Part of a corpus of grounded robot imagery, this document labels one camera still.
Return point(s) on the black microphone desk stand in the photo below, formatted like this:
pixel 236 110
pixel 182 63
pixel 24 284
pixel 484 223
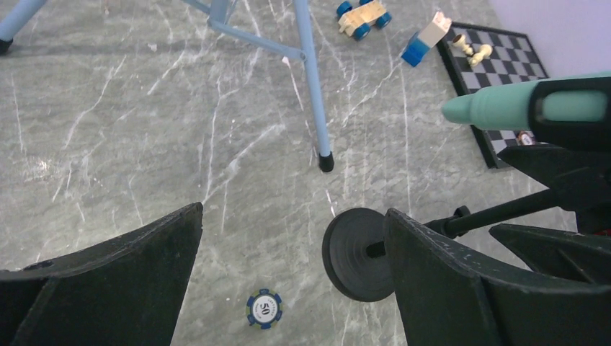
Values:
pixel 353 249

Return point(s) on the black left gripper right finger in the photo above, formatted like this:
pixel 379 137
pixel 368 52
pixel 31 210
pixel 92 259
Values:
pixel 450 294

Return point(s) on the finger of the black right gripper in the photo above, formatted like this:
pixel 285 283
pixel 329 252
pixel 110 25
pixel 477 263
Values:
pixel 579 179
pixel 562 254

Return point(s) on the black white chessboard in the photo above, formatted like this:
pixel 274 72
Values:
pixel 513 60

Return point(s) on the red white poker chip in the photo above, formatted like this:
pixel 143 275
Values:
pixel 525 139

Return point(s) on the cream chess piece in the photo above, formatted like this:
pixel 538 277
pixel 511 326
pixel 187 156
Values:
pixel 483 53
pixel 459 42

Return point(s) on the beige toy car blue wheels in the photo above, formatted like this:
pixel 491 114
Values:
pixel 357 21

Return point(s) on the blue white toy block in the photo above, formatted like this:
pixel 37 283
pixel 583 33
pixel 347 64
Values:
pixel 426 38

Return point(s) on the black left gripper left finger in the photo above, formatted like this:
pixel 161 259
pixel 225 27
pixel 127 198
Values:
pixel 127 290

